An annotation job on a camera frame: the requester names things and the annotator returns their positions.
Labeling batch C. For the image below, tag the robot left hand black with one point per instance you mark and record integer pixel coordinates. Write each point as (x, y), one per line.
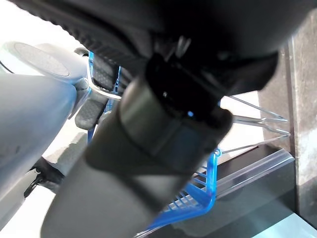
(148, 124)

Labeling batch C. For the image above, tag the blue plastic shopping basket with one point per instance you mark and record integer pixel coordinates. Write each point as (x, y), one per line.
(205, 196)

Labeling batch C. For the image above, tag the black shelf with clear rail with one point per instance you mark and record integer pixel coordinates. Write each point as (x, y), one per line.
(260, 178)

